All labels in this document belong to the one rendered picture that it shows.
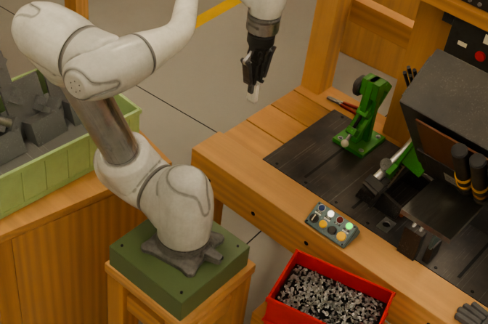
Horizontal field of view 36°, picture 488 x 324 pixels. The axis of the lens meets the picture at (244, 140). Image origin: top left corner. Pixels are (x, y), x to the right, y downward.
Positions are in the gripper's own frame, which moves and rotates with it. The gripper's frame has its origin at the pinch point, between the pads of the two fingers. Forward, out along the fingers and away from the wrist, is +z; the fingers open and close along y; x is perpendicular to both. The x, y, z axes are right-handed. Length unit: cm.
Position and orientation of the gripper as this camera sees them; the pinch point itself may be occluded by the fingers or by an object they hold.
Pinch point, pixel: (253, 91)
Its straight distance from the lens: 217.1
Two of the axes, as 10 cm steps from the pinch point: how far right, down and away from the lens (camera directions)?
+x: 7.5, 4.9, -4.5
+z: -1.1, 7.6, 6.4
